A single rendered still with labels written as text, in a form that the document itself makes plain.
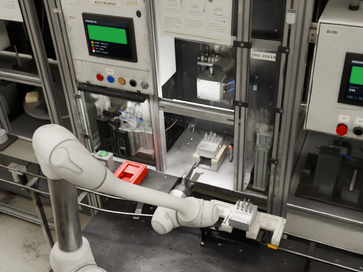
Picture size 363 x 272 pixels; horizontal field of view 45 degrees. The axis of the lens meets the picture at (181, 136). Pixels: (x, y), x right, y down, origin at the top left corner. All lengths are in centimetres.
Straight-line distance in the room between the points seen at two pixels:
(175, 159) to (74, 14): 90
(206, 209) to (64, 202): 55
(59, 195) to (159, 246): 72
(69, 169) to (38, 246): 193
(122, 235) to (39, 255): 109
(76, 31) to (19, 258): 179
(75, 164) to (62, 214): 36
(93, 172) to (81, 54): 80
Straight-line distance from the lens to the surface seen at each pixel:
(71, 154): 145
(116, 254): 224
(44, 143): 159
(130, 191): 165
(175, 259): 218
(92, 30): 202
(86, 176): 149
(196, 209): 176
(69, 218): 179
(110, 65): 207
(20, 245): 341
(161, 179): 225
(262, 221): 210
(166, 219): 185
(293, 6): 166
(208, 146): 226
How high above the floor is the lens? 236
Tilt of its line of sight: 35 degrees down
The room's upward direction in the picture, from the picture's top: 3 degrees counter-clockwise
